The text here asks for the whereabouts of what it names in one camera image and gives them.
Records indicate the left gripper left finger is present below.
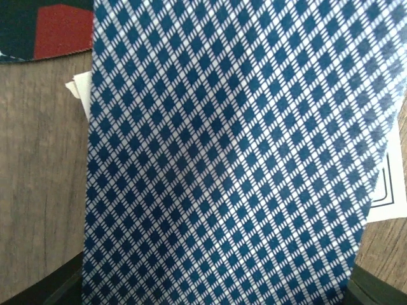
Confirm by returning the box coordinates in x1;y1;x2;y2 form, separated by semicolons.
2;254;83;304

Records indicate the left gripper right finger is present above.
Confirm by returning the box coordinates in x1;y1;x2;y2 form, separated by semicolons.
343;265;407;305

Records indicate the round red black poker mat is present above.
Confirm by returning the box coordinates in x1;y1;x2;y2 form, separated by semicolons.
1;0;93;63

